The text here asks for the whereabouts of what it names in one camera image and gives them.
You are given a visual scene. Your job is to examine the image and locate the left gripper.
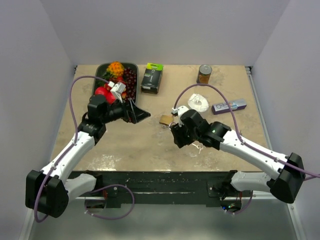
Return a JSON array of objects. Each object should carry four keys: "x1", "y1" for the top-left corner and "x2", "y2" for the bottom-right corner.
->
[{"x1": 101, "y1": 95, "x2": 151, "y2": 124}]

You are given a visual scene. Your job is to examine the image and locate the silver keys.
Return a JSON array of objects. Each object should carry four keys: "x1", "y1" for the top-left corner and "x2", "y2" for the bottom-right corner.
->
[{"x1": 192, "y1": 143, "x2": 204, "y2": 154}]

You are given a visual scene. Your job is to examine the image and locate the large brass padlock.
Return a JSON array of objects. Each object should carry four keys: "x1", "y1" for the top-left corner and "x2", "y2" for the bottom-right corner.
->
[{"x1": 159, "y1": 114, "x2": 176, "y2": 129}]

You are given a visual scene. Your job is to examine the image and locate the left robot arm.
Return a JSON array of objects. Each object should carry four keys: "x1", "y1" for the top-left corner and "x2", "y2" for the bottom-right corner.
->
[{"x1": 25, "y1": 94, "x2": 151, "y2": 223}]

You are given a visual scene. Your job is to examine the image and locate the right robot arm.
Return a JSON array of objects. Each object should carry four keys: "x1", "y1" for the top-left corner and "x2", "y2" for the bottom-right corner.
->
[{"x1": 169, "y1": 106, "x2": 306, "y2": 204}]

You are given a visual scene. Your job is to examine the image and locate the red apple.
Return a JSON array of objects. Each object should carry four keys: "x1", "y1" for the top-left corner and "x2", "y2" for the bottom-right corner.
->
[{"x1": 94, "y1": 86, "x2": 116, "y2": 104}]

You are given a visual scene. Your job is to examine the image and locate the black green razor box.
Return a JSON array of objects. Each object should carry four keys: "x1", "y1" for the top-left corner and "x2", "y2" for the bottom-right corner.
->
[{"x1": 140, "y1": 63, "x2": 164, "y2": 94}]

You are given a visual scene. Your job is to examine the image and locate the white toilet paper roll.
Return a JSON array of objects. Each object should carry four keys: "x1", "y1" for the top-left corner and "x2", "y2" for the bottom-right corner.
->
[{"x1": 187, "y1": 93, "x2": 210, "y2": 118}]

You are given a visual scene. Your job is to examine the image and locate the dark red grapes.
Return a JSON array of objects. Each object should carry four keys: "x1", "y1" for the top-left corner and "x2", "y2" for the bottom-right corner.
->
[{"x1": 122, "y1": 67, "x2": 138, "y2": 101}]

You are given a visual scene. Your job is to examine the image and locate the red strawberries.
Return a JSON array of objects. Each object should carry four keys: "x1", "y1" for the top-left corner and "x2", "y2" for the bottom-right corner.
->
[{"x1": 104, "y1": 76, "x2": 127, "y2": 99}]

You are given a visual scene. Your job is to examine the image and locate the orange flower bunch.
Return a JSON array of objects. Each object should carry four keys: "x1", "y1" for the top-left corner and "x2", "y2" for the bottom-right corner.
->
[{"x1": 106, "y1": 61, "x2": 125, "y2": 78}]

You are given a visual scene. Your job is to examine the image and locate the grey fruit tray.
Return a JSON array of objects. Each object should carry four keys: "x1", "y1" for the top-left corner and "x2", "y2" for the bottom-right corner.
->
[{"x1": 95, "y1": 61, "x2": 139, "y2": 103}]

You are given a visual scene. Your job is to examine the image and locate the orange label tin can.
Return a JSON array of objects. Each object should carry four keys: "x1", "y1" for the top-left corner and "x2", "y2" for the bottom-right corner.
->
[{"x1": 196, "y1": 64, "x2": 212, "y2": 84}]

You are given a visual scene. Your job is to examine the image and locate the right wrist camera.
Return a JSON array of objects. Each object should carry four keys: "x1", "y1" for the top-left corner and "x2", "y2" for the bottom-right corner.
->
[{"x1": 171, "y1": 105, "x2": 189, "y2": 117}]

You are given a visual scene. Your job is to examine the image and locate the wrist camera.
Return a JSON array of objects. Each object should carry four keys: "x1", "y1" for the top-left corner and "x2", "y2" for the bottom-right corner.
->
[
  {"x1": 107, "y1": 81, "x2": 126, "y2": 103},
  {"x1": 171, "y1": 105, "x2": 189, "y2": 117}
]

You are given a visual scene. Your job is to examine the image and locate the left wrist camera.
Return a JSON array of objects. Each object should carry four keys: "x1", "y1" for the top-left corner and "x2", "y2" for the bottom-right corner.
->
[{"x1": 107, "y1": 81, "x2": 126, "y2": 103}]

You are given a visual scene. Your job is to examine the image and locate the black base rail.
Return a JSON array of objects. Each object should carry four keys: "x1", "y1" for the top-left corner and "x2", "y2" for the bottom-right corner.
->
[{"x1": 67, "y1": 170, "x2": 253, "y2": 209}]

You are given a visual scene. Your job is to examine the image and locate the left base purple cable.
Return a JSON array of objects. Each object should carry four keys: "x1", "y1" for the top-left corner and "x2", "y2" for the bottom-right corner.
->
[{"x1": 84, "y1": 184, "x2": 136, "y2": 221}]

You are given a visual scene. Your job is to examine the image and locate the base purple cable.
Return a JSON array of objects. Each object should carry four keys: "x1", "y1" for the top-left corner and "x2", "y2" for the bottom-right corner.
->
[
  {"x1": 84, "y1": 184, "x2": 136, "y2": 221},
  {"x1": 222, "y1": 191, "x2": 254, "y2": 215}
]

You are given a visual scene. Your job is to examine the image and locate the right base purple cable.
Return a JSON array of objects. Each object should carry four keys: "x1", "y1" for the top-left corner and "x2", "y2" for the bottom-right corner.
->
[{"x1": 222, "y1": 191, "x2": 254, "y2": 215}]

